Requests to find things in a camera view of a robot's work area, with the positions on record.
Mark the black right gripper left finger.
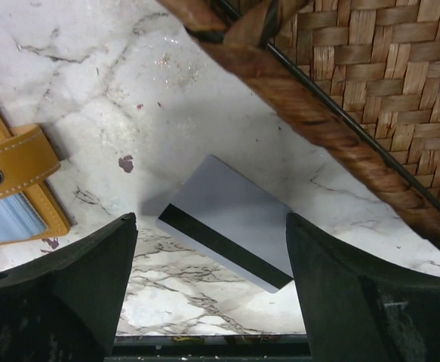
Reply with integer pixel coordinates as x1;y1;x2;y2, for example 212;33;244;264
0;213;137;361

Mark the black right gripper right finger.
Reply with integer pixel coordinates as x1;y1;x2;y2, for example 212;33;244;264
286;213;440;361

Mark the tan card holder wallet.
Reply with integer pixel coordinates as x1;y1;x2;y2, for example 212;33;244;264
0;116;70;244

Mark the silver credit card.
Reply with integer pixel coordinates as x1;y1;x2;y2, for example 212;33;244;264
156;155;294;293

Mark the brown woven divided basket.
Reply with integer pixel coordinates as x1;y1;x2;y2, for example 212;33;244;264
163;1;440;250

